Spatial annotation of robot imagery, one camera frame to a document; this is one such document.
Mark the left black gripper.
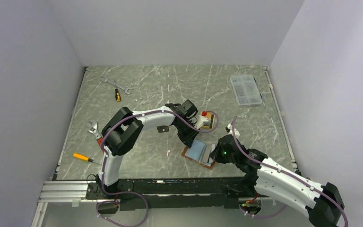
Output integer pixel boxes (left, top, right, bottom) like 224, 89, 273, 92
175, 120, 201, 148

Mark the brown leather card holder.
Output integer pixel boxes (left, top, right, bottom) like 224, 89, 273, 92
181, 140, 216, 170

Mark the orange credit card stack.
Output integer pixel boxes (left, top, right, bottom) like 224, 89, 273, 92
203, 113, 216, 129

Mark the black card with chip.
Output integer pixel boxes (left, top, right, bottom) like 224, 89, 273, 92
156, 125, 169, 133

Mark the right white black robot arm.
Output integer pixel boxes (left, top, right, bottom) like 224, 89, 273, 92
209, 134, 345, 227

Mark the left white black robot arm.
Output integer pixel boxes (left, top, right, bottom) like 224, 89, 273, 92
96, 100, 207, 199

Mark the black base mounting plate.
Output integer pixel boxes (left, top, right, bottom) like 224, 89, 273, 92
86, 177, 259, 211

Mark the clear plastic organizer box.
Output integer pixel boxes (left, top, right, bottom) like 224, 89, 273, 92
230, 74, 262, 106

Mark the yellow black screwdriver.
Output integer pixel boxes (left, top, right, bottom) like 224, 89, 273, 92
115, 88, 121, 102

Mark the silver open-end wrench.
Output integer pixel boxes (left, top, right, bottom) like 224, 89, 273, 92
101, 76, 133, 94

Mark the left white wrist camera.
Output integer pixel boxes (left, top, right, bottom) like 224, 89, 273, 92
194, 111, 208, 129

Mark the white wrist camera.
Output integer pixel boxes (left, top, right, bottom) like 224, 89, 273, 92
194, 111, 208, 129
225, 123, 240, 139

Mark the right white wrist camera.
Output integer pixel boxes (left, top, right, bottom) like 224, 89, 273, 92
225, 123, 240, 139

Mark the red handled adjustable wrench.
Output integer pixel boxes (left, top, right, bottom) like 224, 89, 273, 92
86, 120, 103, 146

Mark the orange handled screwdriver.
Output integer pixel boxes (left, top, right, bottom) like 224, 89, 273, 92
73, 153, 101, 164

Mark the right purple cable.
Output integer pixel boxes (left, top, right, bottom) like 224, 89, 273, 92
231, 116, 349, 227

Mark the aluminium rail frame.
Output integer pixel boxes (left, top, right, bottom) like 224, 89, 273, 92
31, 180, 325, 227

